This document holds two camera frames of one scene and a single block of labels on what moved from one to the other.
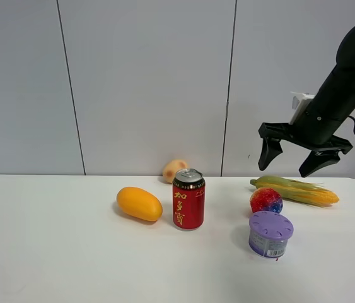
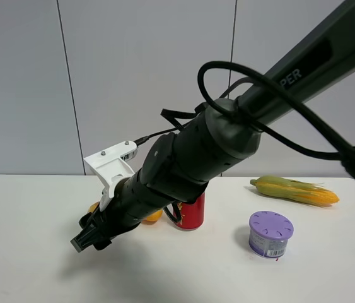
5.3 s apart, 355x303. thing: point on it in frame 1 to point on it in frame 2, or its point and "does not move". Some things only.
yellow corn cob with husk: x=312 y=193 does not move
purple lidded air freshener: x=268 y=232 does not move
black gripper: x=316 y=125 to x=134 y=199
